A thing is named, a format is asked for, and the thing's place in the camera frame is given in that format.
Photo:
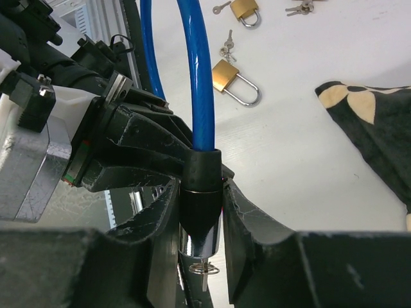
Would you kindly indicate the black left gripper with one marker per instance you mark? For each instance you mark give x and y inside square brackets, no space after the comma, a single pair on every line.
[145,124]

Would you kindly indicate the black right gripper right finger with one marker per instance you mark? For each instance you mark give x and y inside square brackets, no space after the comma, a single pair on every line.
[271,265]

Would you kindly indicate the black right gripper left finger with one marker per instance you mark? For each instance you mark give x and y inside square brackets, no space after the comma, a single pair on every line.
[133,265]

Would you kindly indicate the large brass padlock with keys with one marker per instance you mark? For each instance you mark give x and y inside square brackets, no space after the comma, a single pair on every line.
[224,74]

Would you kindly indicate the small silver key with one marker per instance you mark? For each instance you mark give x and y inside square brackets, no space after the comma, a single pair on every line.
[218,8]

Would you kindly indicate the small brass padlock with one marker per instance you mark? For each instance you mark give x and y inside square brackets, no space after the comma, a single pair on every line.
[243,9]

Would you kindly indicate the brass padlock with key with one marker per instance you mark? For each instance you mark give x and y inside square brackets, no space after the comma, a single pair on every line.
[304,8]

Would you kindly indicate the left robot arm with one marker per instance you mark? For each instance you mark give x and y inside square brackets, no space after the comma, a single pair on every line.
[29,34]

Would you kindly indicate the black floral patterned blanket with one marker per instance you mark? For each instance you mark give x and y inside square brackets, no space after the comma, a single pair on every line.
[377,121]

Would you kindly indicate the white slotted cable duct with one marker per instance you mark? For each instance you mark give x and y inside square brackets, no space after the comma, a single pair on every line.
[97,20]

